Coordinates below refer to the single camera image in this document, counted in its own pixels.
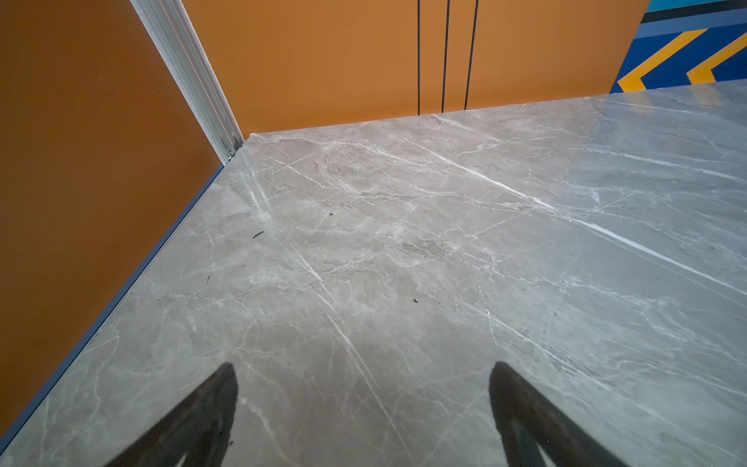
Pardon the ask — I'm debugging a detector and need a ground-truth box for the left aluminium corner post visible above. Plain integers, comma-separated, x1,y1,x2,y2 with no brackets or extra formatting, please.
130,0,244,165

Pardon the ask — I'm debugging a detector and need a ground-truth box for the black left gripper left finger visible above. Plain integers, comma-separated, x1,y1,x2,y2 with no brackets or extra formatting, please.
108,362,238,466

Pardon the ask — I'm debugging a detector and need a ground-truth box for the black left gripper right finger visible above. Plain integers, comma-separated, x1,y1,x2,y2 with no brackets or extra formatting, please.
488,361,626,466

